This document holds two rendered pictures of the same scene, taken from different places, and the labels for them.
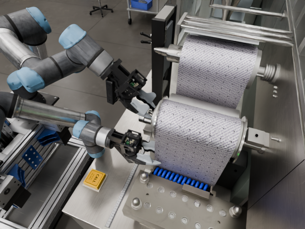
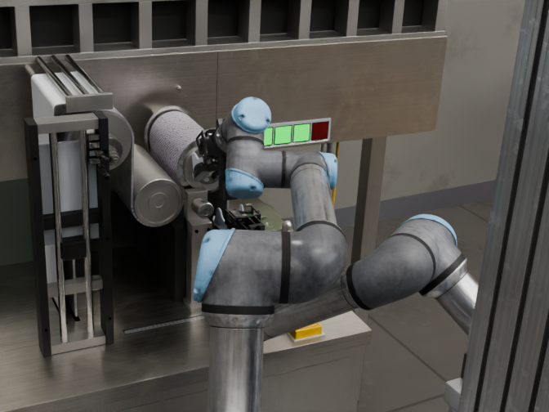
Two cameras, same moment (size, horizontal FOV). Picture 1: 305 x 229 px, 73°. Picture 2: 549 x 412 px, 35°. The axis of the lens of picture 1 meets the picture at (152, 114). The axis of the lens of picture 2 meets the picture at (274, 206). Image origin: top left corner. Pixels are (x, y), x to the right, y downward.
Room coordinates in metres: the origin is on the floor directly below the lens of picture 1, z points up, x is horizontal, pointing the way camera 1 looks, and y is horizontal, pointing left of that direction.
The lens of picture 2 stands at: (1.76, 1.41, 2.02)
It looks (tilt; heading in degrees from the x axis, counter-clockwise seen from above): 24 degrees down; 222
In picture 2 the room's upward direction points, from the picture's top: 3 degrees clockwise
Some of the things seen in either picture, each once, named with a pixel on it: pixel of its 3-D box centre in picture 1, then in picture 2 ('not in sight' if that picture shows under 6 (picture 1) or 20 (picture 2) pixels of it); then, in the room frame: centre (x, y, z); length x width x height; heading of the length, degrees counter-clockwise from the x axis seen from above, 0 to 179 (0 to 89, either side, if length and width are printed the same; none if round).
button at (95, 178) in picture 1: (95, 178); (302, 325); (0.38, 0.25, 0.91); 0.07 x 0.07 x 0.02; 69
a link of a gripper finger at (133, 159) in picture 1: (136, 156); not in sight; (0.38, 0.06, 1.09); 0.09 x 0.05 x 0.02; 60
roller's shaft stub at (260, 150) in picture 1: (251, 143); not in sight; (0.34, -0.30, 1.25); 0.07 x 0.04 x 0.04; 69
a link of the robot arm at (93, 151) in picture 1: (94, 142); not in sight; (0.50, 0.25, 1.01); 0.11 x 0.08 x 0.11; 15
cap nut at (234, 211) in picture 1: (236, 210); not in sight; (0.21, -0.28, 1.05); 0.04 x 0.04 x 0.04
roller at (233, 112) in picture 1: (200, 116); (142, 183); (0.51, -0.18, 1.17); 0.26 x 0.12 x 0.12; 69
